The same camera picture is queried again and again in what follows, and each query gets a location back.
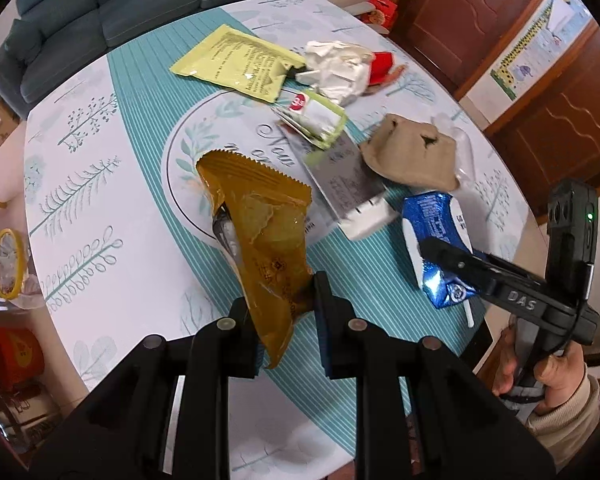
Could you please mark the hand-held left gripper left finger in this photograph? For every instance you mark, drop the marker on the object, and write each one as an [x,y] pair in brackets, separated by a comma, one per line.
[240,355]

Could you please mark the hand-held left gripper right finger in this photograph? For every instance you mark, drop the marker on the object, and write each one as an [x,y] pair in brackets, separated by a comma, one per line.
[325,330]

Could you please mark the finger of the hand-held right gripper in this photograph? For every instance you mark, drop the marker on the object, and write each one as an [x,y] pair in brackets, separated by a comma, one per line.
[455,257]

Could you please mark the blue foil milk packet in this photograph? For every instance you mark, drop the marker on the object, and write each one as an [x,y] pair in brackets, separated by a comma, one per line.
[430,215]

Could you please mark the golden snack wrapper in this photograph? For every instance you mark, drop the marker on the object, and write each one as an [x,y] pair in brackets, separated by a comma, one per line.
[265,240]

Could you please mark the yellow-green foil pouch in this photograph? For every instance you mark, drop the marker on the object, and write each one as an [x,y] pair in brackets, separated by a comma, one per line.
[235,60]

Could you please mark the person's right forearm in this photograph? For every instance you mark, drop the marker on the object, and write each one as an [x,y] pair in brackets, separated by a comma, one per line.
[570,430]

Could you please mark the person's right hand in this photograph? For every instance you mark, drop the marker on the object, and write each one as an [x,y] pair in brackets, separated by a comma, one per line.
[560,377]

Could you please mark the brown crumpled paper box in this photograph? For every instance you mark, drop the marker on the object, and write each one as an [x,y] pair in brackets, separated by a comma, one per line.
[410,155]

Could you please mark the clear plastic bottle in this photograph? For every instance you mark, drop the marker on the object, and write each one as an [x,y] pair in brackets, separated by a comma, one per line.
[457,145]

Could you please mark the grey white flattened carton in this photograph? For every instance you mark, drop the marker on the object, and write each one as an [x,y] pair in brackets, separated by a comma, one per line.
[345,180]

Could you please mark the green white packet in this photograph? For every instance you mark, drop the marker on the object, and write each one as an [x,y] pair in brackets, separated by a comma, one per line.
[320,115]

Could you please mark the crumpled white paper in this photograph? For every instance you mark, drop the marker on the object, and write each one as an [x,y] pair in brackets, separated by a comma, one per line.
[337,67]

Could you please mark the red bucket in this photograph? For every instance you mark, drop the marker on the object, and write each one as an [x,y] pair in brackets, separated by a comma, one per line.
[10,355]

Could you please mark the giraffe height chart poster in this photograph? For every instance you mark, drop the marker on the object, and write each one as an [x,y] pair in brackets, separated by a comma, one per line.
[545,40]

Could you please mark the brown wooden door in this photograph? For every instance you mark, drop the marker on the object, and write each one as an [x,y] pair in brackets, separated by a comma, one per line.
[460,15]

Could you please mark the yellow rim waste basket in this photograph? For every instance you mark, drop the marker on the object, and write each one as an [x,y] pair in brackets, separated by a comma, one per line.
[7,265]

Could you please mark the small red gift box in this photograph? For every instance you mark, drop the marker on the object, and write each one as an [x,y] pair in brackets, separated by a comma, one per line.
[382,10]

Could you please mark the dark blue sofa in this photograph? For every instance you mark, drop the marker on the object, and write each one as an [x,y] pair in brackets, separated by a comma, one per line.
[130,5]

